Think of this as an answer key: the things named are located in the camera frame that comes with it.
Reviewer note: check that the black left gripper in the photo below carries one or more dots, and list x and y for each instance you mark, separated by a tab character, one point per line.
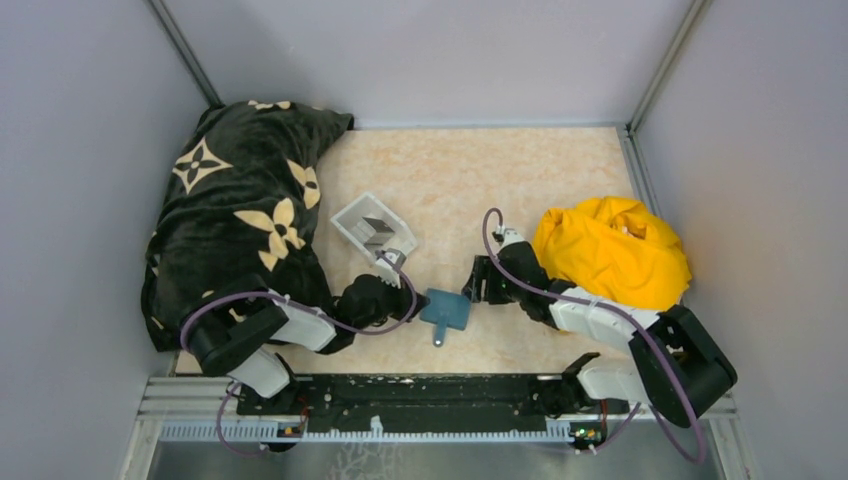
405	299

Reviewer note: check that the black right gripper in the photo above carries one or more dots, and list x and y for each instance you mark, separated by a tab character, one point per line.
482	269

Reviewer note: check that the blue leather card holder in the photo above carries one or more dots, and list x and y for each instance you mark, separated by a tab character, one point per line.
445	311

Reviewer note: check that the white plastic card tray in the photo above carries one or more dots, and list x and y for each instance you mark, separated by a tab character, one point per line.
368	205

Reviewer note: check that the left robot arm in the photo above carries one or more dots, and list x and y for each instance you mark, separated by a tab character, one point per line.
227	334

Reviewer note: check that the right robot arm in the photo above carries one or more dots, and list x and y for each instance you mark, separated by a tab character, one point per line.
669	360

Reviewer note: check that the grey card stack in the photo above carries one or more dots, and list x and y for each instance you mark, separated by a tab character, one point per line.
373	231

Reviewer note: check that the yellow cloth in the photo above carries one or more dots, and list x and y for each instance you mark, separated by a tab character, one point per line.
616	248

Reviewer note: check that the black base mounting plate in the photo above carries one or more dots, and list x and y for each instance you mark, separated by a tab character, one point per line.
497	403

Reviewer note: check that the black floral blanket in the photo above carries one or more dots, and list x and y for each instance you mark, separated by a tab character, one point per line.
243	198

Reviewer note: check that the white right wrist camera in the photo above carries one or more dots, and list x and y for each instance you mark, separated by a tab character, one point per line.
506	236

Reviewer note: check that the aluminium frame rail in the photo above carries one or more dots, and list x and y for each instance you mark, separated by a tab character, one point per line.
189	408

